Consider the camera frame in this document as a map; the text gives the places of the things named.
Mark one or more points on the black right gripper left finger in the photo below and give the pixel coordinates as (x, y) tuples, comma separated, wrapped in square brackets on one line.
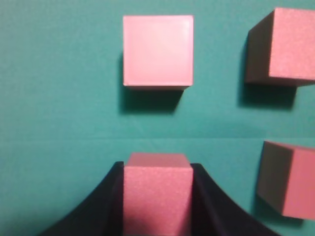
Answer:
[(100, 214)]

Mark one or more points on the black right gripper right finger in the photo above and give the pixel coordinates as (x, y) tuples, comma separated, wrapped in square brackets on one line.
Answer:
[(214, 213)]

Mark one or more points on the green cloth backdrop and cover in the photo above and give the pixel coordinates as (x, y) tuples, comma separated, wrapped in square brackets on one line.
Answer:
[(65, 116)]

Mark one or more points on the pink cube column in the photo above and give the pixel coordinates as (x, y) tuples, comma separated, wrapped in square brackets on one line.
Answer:
[(157, 195), (158, 51), (281, 49), (286, 179)]

